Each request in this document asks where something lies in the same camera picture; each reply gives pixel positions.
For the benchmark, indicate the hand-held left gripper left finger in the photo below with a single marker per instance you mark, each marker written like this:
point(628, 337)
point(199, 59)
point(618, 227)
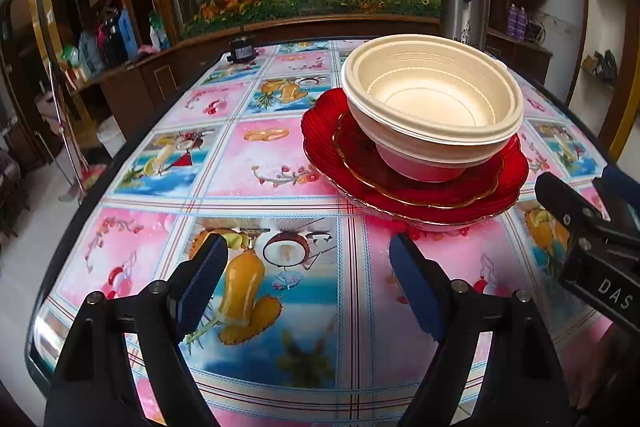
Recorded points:
point(200, 287)

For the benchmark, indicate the dark bottle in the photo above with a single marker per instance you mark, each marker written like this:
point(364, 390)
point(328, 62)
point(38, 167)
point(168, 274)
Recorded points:
point(111, 42)

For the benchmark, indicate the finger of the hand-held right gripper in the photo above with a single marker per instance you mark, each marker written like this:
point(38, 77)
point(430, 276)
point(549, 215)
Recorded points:
point(622, 192)
point(565, 204)

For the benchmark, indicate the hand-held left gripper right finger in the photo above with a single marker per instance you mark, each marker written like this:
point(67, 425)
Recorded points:
point(417, 287)

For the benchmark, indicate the yellow black object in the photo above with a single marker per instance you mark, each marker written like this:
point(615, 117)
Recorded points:
point(600, 66)

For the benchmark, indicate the white spray bottle green cap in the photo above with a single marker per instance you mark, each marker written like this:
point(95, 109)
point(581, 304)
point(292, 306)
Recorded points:
point(159, 34)

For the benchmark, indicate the white bowl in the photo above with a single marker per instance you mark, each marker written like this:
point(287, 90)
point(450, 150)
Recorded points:
point(425, 169)

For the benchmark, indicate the small black electric motor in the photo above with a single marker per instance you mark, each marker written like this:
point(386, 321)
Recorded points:
point(242, 52)

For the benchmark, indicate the clear water jug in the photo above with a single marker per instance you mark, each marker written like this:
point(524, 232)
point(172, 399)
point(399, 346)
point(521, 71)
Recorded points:
point(90, 54)

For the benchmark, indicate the pink cloth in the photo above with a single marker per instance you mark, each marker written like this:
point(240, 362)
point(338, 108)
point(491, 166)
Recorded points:
point(147, 52)

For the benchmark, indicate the wooden low cabinet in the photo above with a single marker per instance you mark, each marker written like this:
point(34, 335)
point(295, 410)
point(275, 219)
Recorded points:
point(150, 87)

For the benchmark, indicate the beige ribbed bowl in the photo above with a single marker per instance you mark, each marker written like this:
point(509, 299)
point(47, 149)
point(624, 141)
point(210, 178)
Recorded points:
point(430, 102)
point(440, 152)

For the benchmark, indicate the gold framed glass door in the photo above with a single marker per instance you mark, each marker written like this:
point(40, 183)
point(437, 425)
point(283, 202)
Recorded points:
point(45, 7)

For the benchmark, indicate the blue bottle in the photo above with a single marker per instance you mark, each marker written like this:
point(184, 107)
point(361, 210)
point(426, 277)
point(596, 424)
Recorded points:
point(127, 34)

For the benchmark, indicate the small red scalloped plate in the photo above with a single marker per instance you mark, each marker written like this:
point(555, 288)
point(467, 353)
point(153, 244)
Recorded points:
point(365, 162)

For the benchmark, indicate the printed floral tablecloth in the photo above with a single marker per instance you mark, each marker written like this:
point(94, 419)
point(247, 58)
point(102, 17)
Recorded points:
point(280, 167)

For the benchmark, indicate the white bucket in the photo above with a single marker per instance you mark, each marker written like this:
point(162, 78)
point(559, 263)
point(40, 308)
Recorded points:
point(111, 137)

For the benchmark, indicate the wooden shelf unit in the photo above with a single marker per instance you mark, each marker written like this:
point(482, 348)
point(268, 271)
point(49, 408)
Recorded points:
point(530, 57)

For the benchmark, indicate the mop with metal pole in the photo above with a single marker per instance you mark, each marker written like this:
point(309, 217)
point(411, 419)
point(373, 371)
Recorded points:
point(94, 177)

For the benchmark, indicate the purple bottle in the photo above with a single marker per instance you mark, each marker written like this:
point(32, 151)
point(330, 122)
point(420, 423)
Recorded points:
point(512, 23)
point(523, 24)

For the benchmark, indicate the large red scalloped plate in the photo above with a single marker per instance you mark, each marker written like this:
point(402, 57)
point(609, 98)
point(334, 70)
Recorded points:
point(320, 142)

